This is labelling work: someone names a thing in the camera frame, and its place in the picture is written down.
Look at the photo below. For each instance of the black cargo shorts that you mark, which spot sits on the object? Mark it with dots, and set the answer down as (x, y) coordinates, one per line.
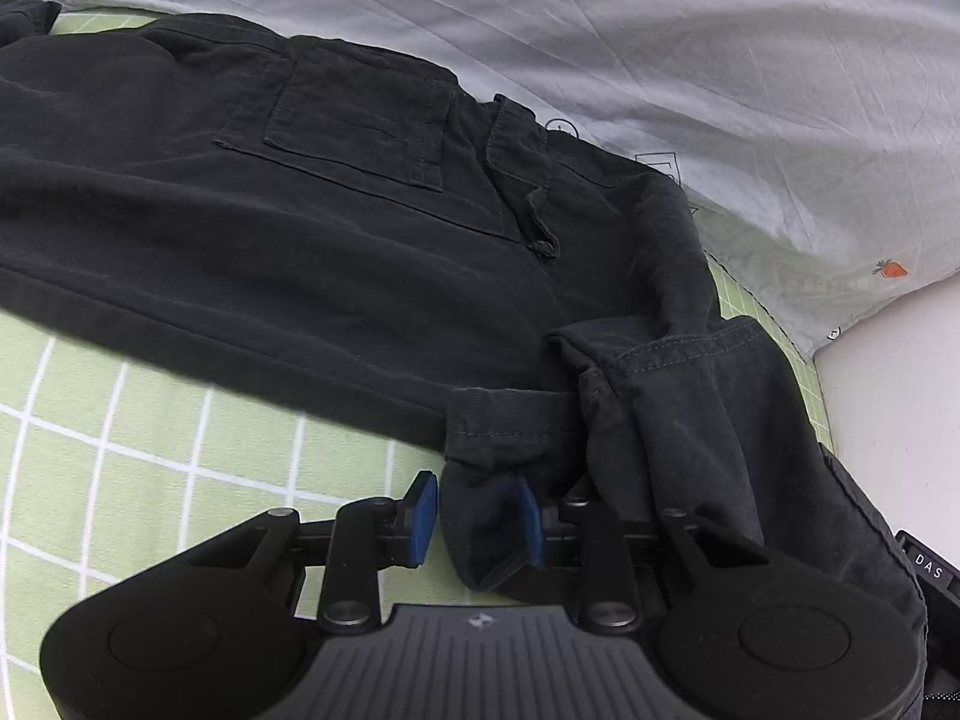
(315, 255)

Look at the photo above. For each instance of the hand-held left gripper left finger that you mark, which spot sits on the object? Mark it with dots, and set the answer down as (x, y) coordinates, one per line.
(423, 519)

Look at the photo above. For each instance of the grey carrot print quilt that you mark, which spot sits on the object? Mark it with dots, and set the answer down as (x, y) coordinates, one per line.
(675, 52)

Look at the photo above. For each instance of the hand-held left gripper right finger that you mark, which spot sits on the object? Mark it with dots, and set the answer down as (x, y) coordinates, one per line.
(533, 526)

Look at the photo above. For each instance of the green checked bed sheet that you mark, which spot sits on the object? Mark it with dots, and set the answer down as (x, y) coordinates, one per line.
(150, 457)

